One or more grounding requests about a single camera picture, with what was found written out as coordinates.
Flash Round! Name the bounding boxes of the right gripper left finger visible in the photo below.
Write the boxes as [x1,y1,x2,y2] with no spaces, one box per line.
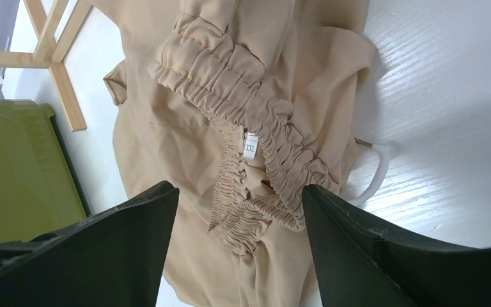
[0,181,180,306]

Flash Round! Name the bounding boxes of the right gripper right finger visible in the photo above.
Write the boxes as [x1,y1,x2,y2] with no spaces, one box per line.
[302,185,491,306]

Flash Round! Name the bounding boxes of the olive green plastic basket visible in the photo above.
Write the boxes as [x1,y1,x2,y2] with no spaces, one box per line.
[0,100,86,243]

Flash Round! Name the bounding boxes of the beige shorts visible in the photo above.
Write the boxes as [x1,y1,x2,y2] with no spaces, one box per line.
[93,1,375,306]

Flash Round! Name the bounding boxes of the white plastic hanger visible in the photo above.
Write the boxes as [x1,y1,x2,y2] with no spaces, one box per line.
[346,138,390,207]

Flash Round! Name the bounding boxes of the wooden clothes rack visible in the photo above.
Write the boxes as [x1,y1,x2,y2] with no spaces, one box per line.
[0,0,93,132]

